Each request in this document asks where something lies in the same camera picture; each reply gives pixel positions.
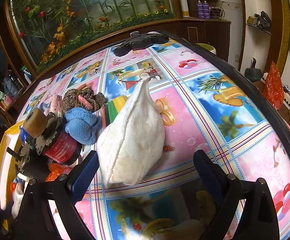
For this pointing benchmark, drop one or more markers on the dark teapot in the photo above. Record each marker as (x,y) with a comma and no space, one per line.
(253,74)

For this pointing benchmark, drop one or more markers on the purple bottle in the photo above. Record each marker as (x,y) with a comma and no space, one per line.
(206,10)
(200,9)

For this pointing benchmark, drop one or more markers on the yellow cardboard box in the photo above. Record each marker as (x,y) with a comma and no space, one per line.
(7,163)

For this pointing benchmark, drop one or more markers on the red label motor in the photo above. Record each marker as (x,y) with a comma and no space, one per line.
(53,146)

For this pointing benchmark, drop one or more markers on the brown knitted cloth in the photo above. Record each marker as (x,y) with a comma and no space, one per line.
(84,98)

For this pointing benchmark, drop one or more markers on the purple bottle right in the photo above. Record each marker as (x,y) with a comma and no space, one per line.
(206,10)

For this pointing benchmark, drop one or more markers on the black device on table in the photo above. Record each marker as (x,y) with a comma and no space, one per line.
(138,41)

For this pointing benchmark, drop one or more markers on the flower landscape painting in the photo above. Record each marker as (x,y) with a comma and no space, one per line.
(51,29)

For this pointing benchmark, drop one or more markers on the red plastic bag on shelf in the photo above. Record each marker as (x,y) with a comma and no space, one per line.
(273,90)

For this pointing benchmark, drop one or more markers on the colourful patterned tablecloth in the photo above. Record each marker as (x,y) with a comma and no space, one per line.
(201,110)

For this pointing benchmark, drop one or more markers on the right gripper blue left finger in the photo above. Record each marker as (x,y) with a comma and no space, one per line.
(81,176)

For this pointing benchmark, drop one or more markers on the purple bottle left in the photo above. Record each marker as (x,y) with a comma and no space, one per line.
(200,9)

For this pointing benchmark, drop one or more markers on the blue knitted cloth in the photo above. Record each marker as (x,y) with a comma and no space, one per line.
(82,125)

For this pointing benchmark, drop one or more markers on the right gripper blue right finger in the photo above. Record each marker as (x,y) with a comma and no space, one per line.
(224,188)

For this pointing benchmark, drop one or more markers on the white cloth sack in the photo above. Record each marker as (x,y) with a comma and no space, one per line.
(130,146)

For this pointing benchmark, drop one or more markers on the orange plastic bag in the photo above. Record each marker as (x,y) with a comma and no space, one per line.
(56,170)

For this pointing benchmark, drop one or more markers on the blue grey kettle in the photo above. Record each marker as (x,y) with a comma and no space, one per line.
(10,87)

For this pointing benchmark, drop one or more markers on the white green bowl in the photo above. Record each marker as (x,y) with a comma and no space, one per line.
(208,47)

